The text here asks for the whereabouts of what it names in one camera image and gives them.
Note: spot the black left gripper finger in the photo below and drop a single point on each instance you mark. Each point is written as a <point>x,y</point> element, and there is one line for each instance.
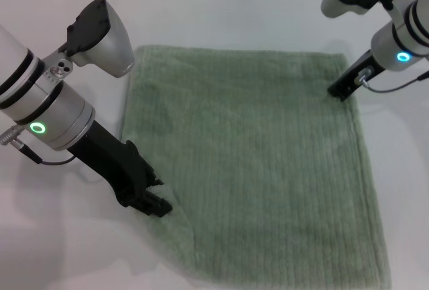
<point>155,179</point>
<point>152,204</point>

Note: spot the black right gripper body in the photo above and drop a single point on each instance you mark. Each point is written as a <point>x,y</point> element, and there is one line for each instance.
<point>350,79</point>

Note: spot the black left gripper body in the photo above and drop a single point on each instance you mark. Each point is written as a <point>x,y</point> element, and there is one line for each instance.
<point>110,162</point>

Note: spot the green terry towel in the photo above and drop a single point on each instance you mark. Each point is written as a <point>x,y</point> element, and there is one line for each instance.
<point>261,162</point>

